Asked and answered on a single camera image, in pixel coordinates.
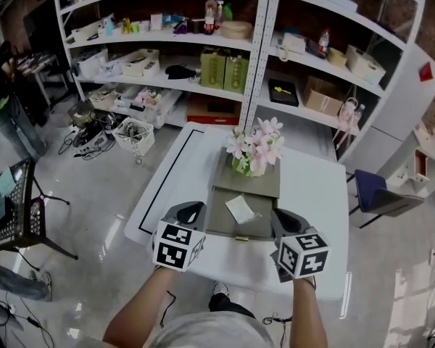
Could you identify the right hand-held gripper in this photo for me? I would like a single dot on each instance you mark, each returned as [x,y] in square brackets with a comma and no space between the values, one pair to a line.
[302,254]

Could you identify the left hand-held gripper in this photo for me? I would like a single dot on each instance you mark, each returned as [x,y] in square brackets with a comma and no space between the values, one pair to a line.
[172,247]

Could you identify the grey box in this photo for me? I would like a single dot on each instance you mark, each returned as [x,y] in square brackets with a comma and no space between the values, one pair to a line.
[223,225]

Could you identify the small white box of bandages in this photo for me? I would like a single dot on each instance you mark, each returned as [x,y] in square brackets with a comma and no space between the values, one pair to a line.
[239,208]

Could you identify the person's right forearm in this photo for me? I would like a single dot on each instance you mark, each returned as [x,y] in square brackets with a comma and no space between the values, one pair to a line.
[308,314]

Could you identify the person's left forearm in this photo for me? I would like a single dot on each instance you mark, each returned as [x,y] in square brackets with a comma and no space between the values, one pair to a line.
[141,303]

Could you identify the red flat box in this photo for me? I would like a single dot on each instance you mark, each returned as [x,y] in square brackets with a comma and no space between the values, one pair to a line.
[214,112]

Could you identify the brown cardboard box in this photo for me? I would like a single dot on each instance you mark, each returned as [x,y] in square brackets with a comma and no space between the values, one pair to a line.
[322,98]

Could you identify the green carton box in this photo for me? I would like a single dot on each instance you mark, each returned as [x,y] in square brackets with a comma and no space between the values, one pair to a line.
[235,74]
[212,69]

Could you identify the white open bin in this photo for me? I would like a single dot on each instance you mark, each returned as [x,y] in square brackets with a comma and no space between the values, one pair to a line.
[141,64]

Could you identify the white table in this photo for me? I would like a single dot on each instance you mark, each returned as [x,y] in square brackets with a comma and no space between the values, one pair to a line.
[311,209]

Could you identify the person's white shoe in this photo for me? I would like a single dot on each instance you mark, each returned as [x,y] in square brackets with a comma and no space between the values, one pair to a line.
[220,288]

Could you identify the person's black trouser leg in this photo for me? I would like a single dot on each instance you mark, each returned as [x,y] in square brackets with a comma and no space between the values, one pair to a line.
[228,305]

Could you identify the person's grey shirt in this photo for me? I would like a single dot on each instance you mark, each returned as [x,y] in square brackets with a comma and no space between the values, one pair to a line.
[210,332]

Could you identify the blue chair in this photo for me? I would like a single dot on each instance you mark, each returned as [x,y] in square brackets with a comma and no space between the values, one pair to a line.
[378,196]

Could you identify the pink flower bouquet in vase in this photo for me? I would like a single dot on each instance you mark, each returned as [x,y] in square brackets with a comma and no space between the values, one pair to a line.
[257,149]

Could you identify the pink ribboned gift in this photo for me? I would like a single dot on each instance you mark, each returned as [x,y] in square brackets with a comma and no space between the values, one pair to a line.
[348,116]

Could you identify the small white side shelf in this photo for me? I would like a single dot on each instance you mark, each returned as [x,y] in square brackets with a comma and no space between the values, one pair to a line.
[422,161]

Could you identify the black metal mesh stand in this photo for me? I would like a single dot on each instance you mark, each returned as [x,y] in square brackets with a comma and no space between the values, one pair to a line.
[20,209]

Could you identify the white cabinet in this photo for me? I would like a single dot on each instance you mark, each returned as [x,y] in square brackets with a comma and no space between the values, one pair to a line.
[395,122]

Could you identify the black tray with yellow item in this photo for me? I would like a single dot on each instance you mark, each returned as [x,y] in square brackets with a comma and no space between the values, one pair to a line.
[283,92]

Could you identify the black cloth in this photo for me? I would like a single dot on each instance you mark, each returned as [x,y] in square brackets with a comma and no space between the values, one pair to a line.
[180,72]

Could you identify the red-capped clear bottle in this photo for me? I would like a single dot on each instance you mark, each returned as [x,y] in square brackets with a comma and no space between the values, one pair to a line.
[323,44]

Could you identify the beige round basket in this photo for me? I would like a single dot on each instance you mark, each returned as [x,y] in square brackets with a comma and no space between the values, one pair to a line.
[236,30]

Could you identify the white metal shelving unit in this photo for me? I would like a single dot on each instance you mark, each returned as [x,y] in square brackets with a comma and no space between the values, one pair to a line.
[261,31]

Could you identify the cola bottle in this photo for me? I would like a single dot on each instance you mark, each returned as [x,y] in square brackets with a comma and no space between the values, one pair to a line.
[210,15]

